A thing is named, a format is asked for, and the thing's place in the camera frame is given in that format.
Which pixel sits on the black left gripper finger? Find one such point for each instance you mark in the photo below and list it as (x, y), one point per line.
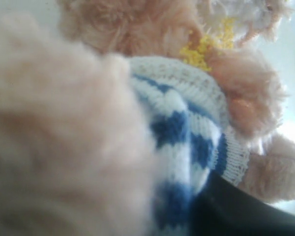
(221, 209)

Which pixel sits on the tan teddy bear striped sweater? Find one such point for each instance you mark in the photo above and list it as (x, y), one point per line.
(114, 128)

